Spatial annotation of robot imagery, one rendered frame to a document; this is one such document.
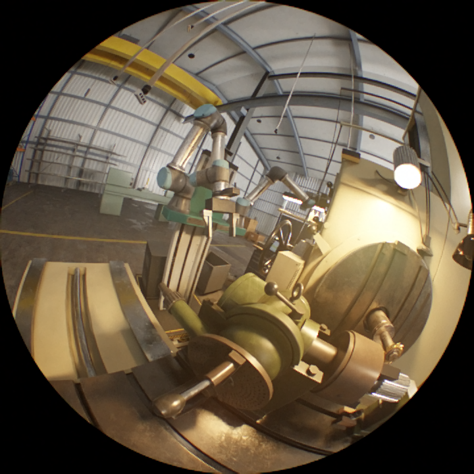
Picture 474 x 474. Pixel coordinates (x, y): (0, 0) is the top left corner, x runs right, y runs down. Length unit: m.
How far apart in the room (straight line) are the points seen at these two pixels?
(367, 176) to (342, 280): 0.46
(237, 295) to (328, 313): 0.38
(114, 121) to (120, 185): 4.96
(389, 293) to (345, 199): 0.41
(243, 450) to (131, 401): 0.28
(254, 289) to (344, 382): 0.31
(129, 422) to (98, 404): 0.08
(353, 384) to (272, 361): 0.20
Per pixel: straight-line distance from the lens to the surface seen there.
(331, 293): 0.59
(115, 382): 0.48
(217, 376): 0.20
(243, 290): 0.36
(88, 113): 9.70
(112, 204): 5.43
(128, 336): 0.90
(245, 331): 0.29
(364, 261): 0.59
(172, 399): 0.18
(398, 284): 0.64
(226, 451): 0.47
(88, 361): 0.85
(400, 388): 0.59
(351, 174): 0.75
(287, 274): 0.61
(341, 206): 0.70
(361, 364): 0.39
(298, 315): 0.34
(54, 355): 0.91
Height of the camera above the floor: 1.45
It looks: 10 degrees down
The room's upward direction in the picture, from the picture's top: 21 degrees clockwise
